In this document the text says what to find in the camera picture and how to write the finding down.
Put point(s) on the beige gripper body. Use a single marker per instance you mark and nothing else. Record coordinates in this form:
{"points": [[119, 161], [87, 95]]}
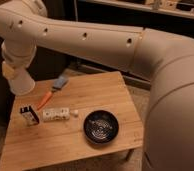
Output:
{"points": [[16, 56]]}

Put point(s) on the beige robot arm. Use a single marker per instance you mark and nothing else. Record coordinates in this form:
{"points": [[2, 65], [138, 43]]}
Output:
{"points": [[165, 59]]}

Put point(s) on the vertical metal pole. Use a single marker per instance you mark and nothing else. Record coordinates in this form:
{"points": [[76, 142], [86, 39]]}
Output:
{"points": [[76, 10]]}

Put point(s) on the wooden folding table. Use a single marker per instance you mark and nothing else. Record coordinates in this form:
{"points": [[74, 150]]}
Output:
{"points": [[53, 143]]}

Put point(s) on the black bowl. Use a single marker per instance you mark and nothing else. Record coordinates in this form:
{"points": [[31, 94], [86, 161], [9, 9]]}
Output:
{"points": [[100, 127]]}

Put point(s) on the background wooden shelf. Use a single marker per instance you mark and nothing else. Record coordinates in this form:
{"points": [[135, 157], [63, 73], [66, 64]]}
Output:
{"points": [[176, 8]]}

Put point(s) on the orange handled blue brush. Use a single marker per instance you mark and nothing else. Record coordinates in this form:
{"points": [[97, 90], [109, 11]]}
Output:
{"points": [[58, 84]]}

